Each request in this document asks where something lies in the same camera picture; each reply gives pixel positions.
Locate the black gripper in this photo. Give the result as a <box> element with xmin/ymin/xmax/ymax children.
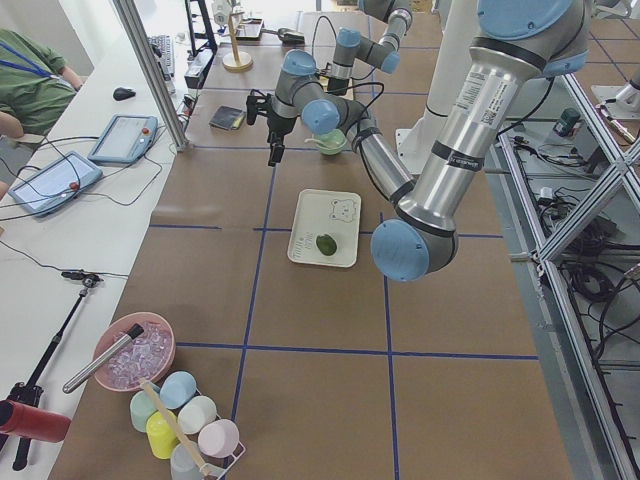
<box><xmin>326</xmin><ymin>76</ymin><xmax>351</xmax><ymax>96</ymax></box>
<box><xmin>266</xmin><ymin>99</ymin><xmax>299</xmax><ymax>167</ymax></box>

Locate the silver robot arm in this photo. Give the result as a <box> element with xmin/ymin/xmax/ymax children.
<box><xmin>328</xmin><ymin>0</ymin><xmax>413</xmax><ymax>96</ymax></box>
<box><xmin>246</xmin><ymin>1</ymin><xmax>593</xmax><ymax>282</ymax></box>

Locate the light green bowl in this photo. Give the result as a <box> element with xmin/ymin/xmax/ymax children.
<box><xmin>312</xmin><ymin>129</ymin><xmax>347</xmax><ymax>155</ymax></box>

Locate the pink bowl with ice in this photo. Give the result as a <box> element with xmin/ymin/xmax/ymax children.
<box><xmin>94</xmin><ymin>312</ymin><xmax>176</xmax><ymax>392</ymax></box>

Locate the grey and yellow cloth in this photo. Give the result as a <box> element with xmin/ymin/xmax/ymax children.
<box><xmin>209</xmin><ymin>106</ymin><xmax>246</xmax><ymax>131</ymax></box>

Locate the metal scoop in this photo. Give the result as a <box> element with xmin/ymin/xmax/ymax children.
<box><xmin>261</xmin><ymin>27</ymin><xmax>305</xmax><ymax>46</ymax></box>

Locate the white rectangular tray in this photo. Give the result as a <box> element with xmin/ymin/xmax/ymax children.
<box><xmin>287</xmin><ymin>189</ymin><xmax>361</xmax><ymax>268</ymax></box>

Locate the wooden mug tree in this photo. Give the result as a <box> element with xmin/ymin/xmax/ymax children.
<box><xmin>222</xmin><ymin>13</ymin><xmax>253</xmax><ymax>73</ymax></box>

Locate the dark tray with glasses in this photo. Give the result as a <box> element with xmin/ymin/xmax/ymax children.
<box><xmin>235</xmin><ymin>18</ymin><xmax>264</xmax><ymax>41</ymax></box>

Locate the green lime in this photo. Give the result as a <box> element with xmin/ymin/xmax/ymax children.
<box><xmin>315</xmin><ymin>234</ymin><xmax>337</xmax><ymax>256</ymax></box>

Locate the far blue teach pendant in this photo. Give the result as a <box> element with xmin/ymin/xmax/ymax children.
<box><xmin>87</xmin><ymin>114</ymin><xmax>158</xmax><ymax>165</ymax></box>

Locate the blue teach pendant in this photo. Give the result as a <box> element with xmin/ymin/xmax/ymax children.
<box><xmin>8</xmin><ymin>151</ymin><xmax>103</xmax><ymax>217</ymax></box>
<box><xmin>87</xmin><ymin>114</ymin><xmax>158</xmax><ymax>165</ymax></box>

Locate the black computer mouse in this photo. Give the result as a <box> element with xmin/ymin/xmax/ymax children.
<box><xmin>112</xmin><ymin>87</ymin><xmax>136</xmax><ymax>101</ymax></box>

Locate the near blue teach pendant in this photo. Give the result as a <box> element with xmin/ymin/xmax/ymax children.
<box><xmin>8</xmin><ymin>151</ymin><xmax>103</xmax><ymax>217</ymax></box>

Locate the metal muddler rod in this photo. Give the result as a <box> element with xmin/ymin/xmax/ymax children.
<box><xmin>62</xmin><ymin>323</ymin><xmax>144</xmax><ymax>394</ymax></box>

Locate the person in green shirt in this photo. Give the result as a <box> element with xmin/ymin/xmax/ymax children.
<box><xmin>1</xmin><ymin>29</ymin><xmax>84</xmax><ymax>139</ymax></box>

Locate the blue cup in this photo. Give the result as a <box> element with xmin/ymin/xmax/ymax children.
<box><xmin>160</xmin><ymin>371</ymin><xmax>197</xmax><ymax>409</ymax></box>

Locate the white cup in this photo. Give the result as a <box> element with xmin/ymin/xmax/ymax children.
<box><xmin>178</xmin><ymin>395</ymin><xmax>217</xmax><ymax>435</ymax></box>

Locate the green cup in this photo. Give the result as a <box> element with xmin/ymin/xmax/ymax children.
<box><xmin>129</xmin><ymin>390</ymin><xmax>157</xmax><ymax>433</ymax></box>

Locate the pink cup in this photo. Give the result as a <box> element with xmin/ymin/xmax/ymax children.
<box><xmin>198</xmin><ymin>419</ymin><xmax>240</xmax><ymax>458</ymax></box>

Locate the yellow cup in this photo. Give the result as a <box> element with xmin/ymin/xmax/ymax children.
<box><xmin>146</xmin><ymin>411</ymin><xmax>180</xmax><ymax>460</ymax></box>

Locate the grey cup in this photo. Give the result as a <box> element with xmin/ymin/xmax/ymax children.
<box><xmin>170</xmin><ymin>444</ymin><xmax>203</xmax><ymax>480</ymax></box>

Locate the red bottle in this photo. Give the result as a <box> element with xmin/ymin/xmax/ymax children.
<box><xmin>1</xmin><ymin>400</ymin><xmax>71</xmax><ymax>443</ymax></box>

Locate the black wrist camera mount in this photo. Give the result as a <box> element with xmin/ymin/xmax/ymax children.
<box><xmin>246</xmin><ymin>89</ymin><xmax>272</xmax><ymax>126</ymax></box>

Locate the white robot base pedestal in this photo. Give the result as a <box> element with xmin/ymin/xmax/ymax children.
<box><xmin>395</xmin><ymin>0</ymin><xmax>479</xmax><ymax>176</ymax></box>

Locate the aluminium frame post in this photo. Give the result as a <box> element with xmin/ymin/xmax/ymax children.
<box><xmin>112</xmin><ymin>0</ymin><xmax>189</xmax><ymax>152</ymax></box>

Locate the white wire cup rack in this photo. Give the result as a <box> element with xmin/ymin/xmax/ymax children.
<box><xmin>140</xmin><ymin>380</ymin><xmax>246</xmax><ymax>479</ymax></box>

